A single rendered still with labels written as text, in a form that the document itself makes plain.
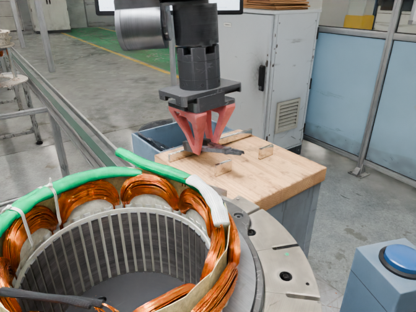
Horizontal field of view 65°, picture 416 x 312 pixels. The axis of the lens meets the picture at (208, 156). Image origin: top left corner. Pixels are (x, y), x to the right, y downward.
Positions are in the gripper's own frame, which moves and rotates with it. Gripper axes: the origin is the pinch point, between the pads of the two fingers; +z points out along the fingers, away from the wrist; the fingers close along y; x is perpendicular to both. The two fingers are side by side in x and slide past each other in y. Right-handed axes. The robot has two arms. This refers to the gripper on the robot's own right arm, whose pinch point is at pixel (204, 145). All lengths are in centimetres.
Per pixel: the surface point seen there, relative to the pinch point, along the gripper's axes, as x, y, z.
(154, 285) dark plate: 11.5, 16.4, 7.9
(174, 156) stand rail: -3.9, 3.1, 2.0
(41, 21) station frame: -243, -39, -15
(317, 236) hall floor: -50, -117, 111
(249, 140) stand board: -2.3, -11.9, 3.4
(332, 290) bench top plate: 13.1, -19.0, 33.1
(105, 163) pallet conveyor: -69, -7, 30
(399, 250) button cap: 26.5, -6.6, 6.9
